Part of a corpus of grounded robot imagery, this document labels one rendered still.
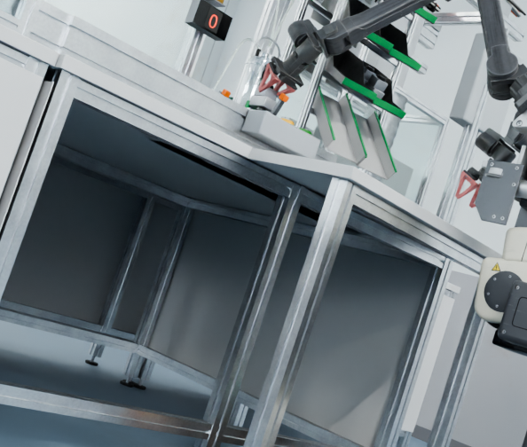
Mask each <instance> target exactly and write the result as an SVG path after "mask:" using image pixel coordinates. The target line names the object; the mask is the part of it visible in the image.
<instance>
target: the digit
mask: <svg viewBox="0 0 527 447"><path fill-rule="evenodd" d="M222 17H223V14H222V13H221V12H219V11H218V10H216V9H214V8H213V7H211V6H210V9H209V12H208V16H207V18H206V21H205V24H204V27H205V28H207V29H209V30H210V31H212V32H214V33H215V34H216V32H217V30H218V27H219V24H220V21H221V19H222Z"/></svg>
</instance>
